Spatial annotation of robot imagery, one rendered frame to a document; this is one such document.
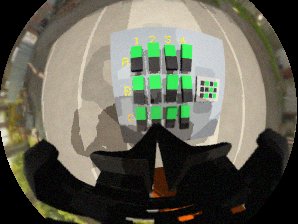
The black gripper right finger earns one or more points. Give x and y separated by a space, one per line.
178 156

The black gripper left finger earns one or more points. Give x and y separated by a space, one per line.
138 161

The light grey switch panel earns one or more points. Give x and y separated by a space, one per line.
170 76

